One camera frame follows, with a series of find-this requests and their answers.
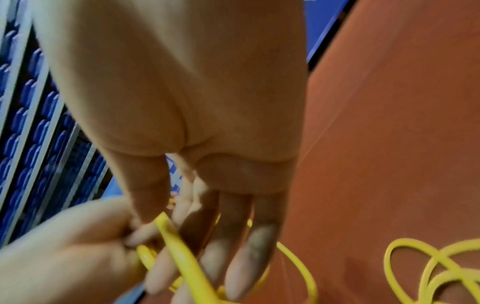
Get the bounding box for person's left hand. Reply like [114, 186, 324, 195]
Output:
[0, 196, 162, 304]

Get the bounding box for person's right hand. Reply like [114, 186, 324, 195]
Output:
[30, 0, 309, 304]

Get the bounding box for yellow cord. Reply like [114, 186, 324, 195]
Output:
[135, 211, 480, 304]

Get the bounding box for rows of blue seats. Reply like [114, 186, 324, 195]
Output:
[0, 0, 114, 247]

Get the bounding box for blue banner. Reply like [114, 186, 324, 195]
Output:
[101, 0, 354, 304]

